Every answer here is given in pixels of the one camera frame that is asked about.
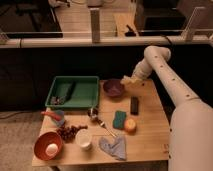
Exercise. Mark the yellow banana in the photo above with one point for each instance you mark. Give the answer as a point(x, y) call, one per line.
point(126, 80)

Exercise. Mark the white horizontal rail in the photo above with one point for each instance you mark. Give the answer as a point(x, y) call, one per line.
point(106, 41)

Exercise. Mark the wooden table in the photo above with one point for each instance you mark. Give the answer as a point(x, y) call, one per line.
point(150, 142)

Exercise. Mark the green sponge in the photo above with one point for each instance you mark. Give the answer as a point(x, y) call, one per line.
point(119, 119)

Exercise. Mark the white egg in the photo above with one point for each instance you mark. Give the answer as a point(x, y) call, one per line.
point(51, 149)

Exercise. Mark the small grey items in tray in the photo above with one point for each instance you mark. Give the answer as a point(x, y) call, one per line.
point(55, 100)

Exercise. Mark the pale yellow soft gripper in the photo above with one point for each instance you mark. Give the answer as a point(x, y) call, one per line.
point(135, 81)

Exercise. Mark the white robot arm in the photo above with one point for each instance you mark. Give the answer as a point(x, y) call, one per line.
point(191, 135)

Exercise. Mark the purple bowl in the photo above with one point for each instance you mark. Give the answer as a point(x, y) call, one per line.
point(113, 88)

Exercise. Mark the red carrot toy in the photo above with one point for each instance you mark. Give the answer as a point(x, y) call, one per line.
point(52, 115)

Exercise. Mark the blue cup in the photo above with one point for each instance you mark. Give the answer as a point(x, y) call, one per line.
point(60, 120)

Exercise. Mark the green plastic tray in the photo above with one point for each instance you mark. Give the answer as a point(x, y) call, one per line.
point(79, 92)

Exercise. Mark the blue grey cloth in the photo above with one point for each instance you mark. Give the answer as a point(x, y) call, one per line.
point(117, 149)

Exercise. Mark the bunch of red grapes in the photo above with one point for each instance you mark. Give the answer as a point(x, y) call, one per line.
point(69, 133)

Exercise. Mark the white paper cup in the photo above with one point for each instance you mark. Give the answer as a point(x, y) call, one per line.
point(83, 139)

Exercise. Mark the metal measuring spoon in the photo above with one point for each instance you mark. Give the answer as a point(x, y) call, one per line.
point(93, 115)

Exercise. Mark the orange fruit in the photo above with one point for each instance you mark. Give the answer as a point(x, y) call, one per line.
point(130, 125)

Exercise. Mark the orange bowl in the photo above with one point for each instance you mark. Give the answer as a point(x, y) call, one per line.
point(43, 141)

